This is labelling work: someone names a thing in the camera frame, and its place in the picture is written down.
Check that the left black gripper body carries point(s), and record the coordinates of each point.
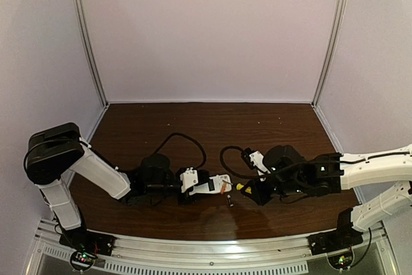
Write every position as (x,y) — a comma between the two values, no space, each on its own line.
(203,178)

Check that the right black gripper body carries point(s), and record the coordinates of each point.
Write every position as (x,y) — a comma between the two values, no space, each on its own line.
(257,192)

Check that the yellow handled screwdriver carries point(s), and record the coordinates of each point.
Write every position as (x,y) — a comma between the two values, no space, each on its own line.
(242,188)

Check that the black battery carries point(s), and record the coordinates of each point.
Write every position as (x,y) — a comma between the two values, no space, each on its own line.
(229,201)

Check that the white remote control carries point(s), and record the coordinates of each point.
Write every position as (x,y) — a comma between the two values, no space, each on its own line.
(213,185)

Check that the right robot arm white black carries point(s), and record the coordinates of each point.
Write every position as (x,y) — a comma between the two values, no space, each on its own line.
(282,171)

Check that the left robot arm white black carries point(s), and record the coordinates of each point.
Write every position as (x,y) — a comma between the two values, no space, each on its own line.
(54,151)

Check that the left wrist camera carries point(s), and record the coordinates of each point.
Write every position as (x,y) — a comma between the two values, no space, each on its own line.
(188,179)

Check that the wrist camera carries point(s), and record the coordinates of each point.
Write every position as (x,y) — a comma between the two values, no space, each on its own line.
(254,160)
(188,179)

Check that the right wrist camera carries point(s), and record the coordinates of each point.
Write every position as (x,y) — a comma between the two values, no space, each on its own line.
(254,160)

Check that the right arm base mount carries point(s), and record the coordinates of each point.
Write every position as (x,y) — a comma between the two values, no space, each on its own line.
(325,242)

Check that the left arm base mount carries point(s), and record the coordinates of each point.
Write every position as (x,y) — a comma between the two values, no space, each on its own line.
(90,242)

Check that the front aluminium rail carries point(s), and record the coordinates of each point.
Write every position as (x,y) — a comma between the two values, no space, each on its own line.
(135,255)

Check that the right aluminium frame post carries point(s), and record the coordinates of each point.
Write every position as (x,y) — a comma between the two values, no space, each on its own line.
(340,8)

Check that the aluminium frame post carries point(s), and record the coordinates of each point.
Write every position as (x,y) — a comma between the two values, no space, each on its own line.
(88,50)
(340,8)

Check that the left aluminium frame post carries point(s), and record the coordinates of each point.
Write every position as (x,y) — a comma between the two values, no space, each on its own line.
(88,50)

